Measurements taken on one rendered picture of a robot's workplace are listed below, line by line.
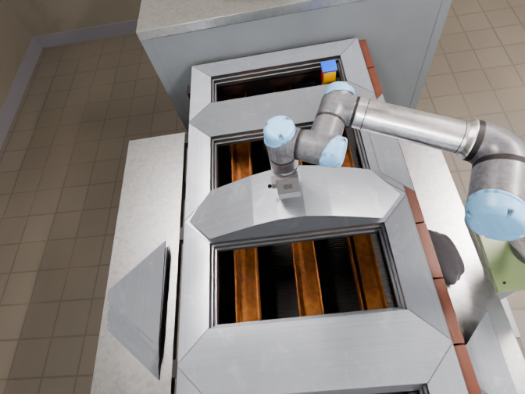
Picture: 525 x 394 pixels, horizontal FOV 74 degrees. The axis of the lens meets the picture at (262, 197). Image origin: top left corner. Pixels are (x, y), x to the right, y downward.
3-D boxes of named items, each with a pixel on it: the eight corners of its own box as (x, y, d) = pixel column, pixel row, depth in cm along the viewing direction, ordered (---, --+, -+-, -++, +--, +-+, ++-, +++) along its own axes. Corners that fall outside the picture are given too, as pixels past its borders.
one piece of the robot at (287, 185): (259, 147, 94) (267, 179, 109) (262, 175, 90) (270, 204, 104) (295, 141, 94) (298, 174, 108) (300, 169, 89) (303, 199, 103)
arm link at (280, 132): (291, 142, 77) (255, 135, 80) (294, 170, 87) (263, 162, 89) (302, 116, 81) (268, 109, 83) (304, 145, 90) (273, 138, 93)
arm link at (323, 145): (353, 117, 80) (306, 109, 83) (340, 159, 76) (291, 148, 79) (351, 137, 87) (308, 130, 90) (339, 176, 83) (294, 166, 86)
